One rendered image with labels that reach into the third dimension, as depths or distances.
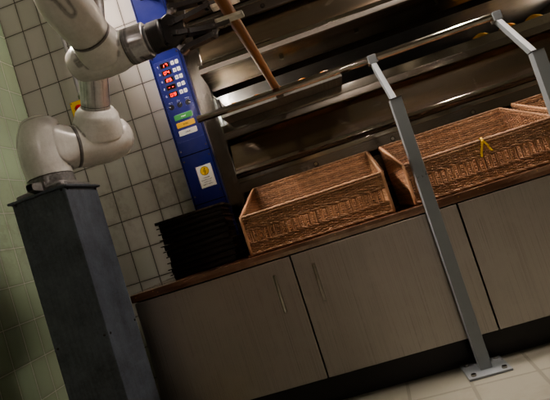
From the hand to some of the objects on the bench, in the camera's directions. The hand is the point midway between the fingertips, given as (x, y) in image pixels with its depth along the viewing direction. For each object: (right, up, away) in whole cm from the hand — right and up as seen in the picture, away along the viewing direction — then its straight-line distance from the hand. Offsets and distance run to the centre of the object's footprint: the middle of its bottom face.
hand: (227, 10), depth 125 cm
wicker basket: (+32, -59, +86) cm, 109 cm away
